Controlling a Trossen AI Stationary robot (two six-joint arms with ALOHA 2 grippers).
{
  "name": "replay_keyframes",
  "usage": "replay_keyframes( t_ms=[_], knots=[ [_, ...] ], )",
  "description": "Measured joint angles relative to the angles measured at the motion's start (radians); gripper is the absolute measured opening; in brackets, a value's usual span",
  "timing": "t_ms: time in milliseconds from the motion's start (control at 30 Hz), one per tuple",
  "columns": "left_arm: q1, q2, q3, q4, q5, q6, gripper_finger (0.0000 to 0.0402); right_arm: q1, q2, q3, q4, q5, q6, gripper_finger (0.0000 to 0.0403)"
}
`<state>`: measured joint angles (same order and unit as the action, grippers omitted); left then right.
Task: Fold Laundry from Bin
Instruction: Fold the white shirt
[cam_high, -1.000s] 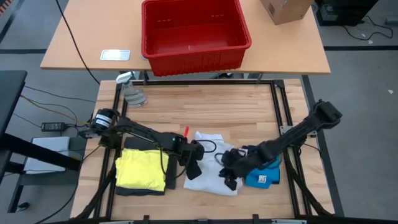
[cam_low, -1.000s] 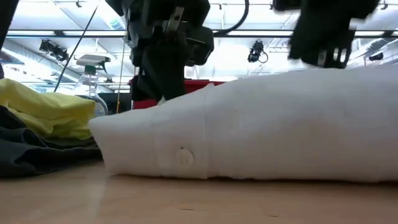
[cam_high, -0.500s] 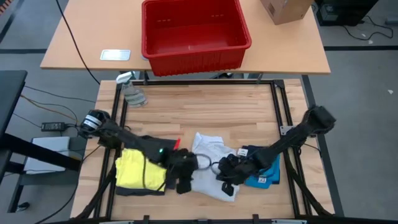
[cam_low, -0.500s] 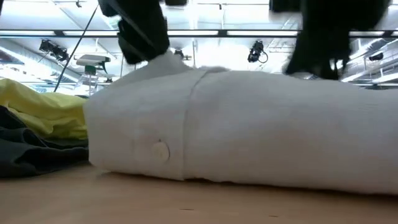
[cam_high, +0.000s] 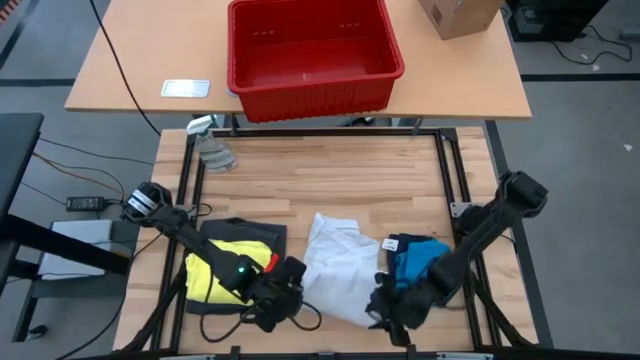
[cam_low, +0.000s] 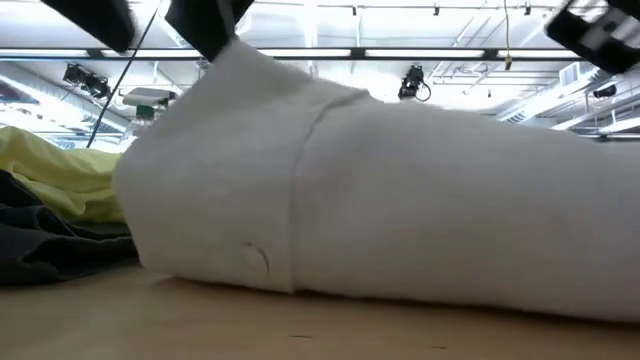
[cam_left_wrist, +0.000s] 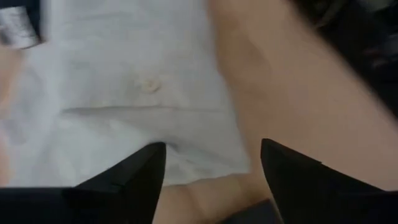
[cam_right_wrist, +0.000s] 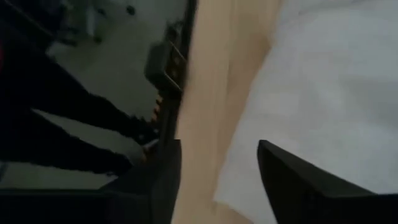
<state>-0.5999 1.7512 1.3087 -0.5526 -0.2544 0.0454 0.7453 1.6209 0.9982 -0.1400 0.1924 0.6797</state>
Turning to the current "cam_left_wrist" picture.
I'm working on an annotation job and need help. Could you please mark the white garment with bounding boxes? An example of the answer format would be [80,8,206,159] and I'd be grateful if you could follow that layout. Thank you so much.
[0,0,251,188]

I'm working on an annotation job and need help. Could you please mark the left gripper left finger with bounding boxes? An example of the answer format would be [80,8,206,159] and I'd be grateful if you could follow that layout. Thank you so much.
[73,141,167,224]

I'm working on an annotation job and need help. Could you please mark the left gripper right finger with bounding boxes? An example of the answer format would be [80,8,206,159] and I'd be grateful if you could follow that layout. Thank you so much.
[260,138,385,224]

